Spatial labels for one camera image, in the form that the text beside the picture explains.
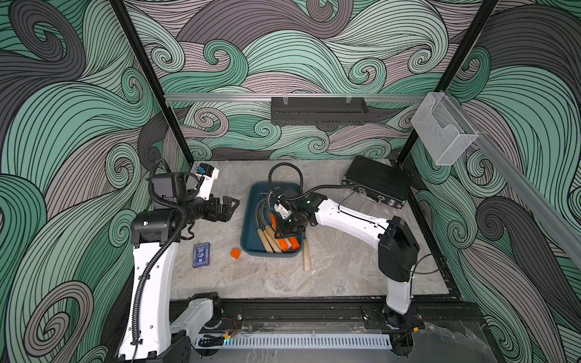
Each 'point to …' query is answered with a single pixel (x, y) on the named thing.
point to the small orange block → (235, 253)
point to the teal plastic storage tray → (252, 243)
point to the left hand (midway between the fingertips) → (222, 196)
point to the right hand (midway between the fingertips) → (275, 238)
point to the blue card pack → (201, 255)
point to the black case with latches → (386, 182)
